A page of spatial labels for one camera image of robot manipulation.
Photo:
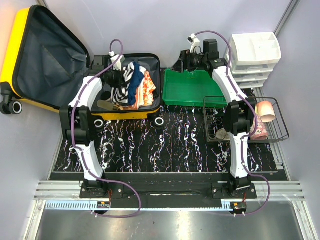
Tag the white drawer organizer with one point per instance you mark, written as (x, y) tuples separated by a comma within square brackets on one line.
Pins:
[(253, 58)]

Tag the speckled grey plate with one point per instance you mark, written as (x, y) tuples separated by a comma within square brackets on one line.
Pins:
[(222, 134)]

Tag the gold cosmetic bottle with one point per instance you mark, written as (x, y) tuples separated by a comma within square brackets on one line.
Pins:
[(109, 106)]

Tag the black round cap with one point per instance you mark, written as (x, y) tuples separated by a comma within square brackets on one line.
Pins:
[(105, 96)]

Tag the pink skull pattern cup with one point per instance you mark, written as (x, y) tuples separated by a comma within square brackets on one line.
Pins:
[(261, 131)]

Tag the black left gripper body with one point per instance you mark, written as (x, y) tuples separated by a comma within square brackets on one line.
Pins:
[(115, 78)]

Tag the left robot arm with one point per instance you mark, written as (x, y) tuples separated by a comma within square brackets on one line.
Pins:
[(79, 126)]

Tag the green plastic tray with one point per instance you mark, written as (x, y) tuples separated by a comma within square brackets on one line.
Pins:
[(191, 89)]

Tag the black white striped garment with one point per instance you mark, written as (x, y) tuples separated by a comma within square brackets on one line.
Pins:
[(120, 95)]

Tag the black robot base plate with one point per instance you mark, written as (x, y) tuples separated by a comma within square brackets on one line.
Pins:
[(122, 195)]

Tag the orange bunny pattern garment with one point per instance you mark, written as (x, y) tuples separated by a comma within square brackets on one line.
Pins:
[(145, 97)]

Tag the yellow Pikachu suitcase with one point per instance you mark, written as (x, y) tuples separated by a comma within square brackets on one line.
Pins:
[(45, 64)]

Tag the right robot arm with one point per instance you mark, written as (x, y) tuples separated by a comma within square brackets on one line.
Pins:
[(239, 115)]

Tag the black wire dish rack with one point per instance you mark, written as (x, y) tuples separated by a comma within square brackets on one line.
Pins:
[(214, 108)]

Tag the navy blue garment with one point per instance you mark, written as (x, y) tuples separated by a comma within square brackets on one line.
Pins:
[(135, 81)]

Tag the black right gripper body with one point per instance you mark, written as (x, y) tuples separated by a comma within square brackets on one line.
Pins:
[(193, 61)]

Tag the pink marbled cup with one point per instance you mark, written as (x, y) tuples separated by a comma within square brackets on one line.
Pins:
[(266, 111)]

